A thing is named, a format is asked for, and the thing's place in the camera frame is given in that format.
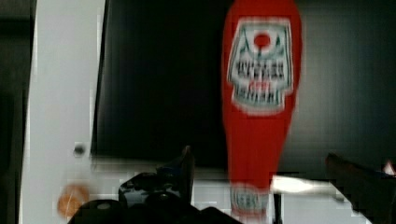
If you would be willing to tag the black toaster oven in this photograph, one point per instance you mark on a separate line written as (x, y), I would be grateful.
(159, 84)

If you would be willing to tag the red ketchup bottle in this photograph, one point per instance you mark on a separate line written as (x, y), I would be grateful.
(260, 73)

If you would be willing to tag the orange slice toy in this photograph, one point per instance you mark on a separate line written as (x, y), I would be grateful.
(72, 198)

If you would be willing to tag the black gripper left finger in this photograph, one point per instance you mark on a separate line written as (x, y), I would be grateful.
(181, 168)

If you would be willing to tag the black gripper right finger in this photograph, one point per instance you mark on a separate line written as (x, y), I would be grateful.
(370, 192)

